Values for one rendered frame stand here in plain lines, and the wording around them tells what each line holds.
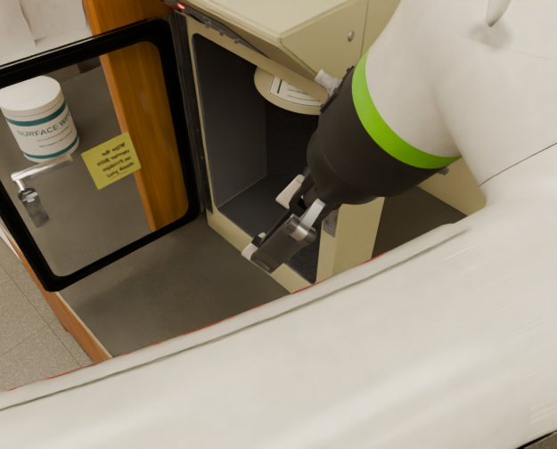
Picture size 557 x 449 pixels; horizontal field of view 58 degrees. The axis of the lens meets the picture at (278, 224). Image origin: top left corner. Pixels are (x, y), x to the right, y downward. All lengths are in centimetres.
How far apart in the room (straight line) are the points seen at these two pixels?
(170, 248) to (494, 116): 82
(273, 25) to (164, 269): 63
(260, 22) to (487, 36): 23
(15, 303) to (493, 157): 214
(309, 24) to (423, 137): 18
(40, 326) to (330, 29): 187
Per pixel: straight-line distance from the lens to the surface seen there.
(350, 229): 73
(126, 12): 78
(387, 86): 29
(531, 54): 24
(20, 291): 231
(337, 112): 34
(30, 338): 216
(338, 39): 48
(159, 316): 92
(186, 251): 99
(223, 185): 93
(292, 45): 43
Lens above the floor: 170
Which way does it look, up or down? 48 degrees down
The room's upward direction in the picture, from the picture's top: straight up
